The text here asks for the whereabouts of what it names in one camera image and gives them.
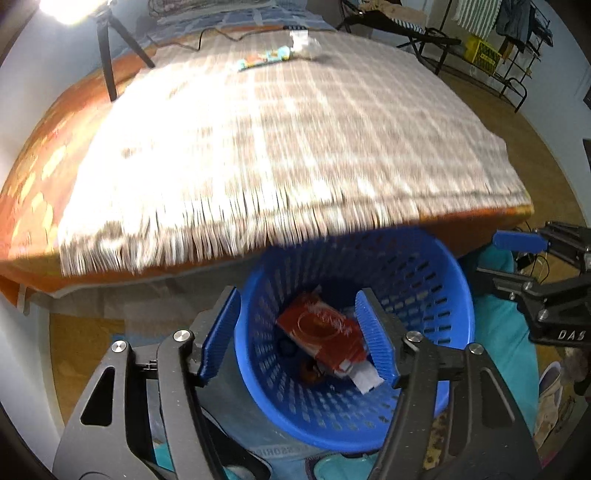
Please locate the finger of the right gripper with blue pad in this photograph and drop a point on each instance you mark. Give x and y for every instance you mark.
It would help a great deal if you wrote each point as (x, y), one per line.
(504, 285)
(516, 241)

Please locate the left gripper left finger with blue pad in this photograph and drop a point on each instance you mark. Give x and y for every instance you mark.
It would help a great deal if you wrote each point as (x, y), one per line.
(212, 331)

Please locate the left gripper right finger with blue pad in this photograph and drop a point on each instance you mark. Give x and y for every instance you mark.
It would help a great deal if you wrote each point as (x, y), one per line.
(384, 334)

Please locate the red paper box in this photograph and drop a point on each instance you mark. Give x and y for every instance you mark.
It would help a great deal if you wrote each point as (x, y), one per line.
(327, 344)

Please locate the clear plastic wrapper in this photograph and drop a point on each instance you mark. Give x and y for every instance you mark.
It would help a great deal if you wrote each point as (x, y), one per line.
(304, 46)

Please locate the teal orange candy wrapper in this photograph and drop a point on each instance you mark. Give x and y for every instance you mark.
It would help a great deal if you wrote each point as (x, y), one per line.
(264, 58)

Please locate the teal cloth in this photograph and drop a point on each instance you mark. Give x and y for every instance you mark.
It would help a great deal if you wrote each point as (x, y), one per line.
(503, 331)

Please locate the blue plastic laundry basket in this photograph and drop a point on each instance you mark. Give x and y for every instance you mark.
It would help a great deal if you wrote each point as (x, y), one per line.
(415, 278)

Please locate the yellow crate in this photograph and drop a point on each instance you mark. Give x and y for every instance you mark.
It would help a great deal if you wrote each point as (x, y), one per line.
(482, 55)

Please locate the beige plaid fringed blanket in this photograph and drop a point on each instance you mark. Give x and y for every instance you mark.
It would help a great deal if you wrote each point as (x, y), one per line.
(277, 143)

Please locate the black metal drying rack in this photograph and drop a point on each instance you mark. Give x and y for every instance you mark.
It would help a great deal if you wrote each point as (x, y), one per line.
(520, 33)

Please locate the white striped towel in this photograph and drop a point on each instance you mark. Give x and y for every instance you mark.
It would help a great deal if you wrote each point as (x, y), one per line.
(478, 17)

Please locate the orange patterned mattress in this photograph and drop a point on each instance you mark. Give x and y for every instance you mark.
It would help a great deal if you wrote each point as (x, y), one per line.
(37, 184)

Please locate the tan clothes on chair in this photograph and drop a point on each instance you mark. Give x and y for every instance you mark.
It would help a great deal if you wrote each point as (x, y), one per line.
(395, 10)

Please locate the black folding chair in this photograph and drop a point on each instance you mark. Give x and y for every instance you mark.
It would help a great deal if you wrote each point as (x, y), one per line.
(418, 37)

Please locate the blue checkered bed sheet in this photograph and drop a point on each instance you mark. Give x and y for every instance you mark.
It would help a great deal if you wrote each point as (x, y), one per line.
(227, 15)

